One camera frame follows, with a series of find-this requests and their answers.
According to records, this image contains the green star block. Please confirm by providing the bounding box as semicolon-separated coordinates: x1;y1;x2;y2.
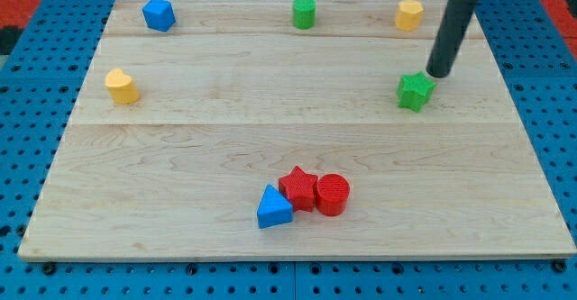
397;72;436;113

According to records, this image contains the red star block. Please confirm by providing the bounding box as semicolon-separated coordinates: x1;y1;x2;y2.
278;166;318;212

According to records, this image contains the red cylinder block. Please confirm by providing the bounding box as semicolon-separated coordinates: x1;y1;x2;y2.
316;174;351;216

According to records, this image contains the blue triangle block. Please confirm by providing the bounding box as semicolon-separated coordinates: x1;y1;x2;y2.
257;185;293;229

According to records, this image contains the wooden board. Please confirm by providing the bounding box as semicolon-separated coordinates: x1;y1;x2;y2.
19;0;576;262

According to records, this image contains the green cylinder block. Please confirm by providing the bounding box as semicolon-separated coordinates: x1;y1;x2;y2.
292;0;316;30

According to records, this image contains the yellow heart block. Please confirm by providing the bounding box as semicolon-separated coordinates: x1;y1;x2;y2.
105;68;140;105

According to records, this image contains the yellow hexagon block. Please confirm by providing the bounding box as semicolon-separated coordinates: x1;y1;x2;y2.
395;0;425;32

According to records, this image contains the blue cube block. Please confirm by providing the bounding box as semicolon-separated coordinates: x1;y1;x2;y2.
142;0;176;32

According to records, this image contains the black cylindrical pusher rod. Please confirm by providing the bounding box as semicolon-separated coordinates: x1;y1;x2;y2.
426;0;478;78

